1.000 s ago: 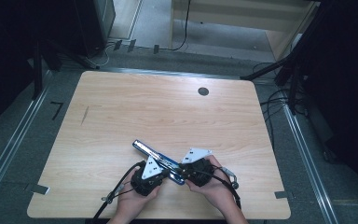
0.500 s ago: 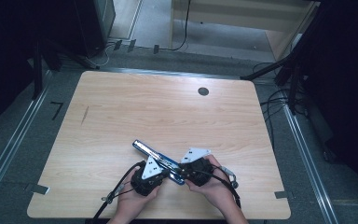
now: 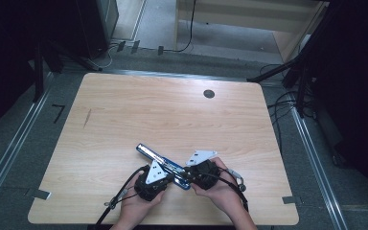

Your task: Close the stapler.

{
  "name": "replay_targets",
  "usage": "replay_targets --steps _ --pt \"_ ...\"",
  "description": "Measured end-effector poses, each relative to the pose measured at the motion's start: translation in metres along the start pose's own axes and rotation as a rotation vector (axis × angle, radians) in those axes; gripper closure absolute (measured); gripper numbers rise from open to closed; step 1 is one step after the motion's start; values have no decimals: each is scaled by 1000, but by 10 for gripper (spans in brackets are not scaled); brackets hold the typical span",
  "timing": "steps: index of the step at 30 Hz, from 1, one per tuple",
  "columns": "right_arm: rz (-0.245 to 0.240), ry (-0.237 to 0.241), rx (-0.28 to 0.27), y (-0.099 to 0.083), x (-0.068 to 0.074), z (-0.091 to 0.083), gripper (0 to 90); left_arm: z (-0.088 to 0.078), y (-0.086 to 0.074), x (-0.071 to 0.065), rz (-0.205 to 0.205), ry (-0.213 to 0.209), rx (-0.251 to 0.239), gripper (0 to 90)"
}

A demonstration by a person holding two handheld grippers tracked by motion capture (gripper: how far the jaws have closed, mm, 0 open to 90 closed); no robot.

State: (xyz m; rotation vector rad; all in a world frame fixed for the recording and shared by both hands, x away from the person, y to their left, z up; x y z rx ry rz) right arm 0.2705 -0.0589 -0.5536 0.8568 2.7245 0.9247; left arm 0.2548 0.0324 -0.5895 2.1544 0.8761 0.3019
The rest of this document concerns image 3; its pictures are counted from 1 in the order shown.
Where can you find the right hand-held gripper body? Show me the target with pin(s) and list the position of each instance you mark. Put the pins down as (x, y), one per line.
(204, 175)

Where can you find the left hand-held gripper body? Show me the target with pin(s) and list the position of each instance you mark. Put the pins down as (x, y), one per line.
(151, 185)

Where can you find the silver metallic bar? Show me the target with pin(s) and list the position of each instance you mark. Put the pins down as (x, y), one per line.
(155, 155)

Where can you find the person's right hand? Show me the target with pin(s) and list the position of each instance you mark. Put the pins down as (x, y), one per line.
(218, 195)

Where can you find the person's left hand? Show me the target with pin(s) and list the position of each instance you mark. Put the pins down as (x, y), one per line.
(137, 207)

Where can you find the dark round table grommet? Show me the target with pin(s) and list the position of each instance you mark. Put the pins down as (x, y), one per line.
(209, 94)

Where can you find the grey tape strip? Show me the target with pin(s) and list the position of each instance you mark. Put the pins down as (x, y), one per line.
(40, 194)

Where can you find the black floor tape mark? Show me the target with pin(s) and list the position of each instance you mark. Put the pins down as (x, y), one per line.
(59, 112)

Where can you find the black metal stand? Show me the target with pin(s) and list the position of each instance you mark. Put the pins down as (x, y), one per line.
(300, 70)

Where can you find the light wooden cabinet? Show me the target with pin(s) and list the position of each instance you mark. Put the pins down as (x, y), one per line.
(236, 19)

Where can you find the black cabinet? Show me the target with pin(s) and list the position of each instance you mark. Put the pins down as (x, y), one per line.
(96, 25)

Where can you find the metal floor rail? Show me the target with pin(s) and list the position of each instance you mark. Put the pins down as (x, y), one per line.
(319, 172)
(147, 74)
(12, 153)

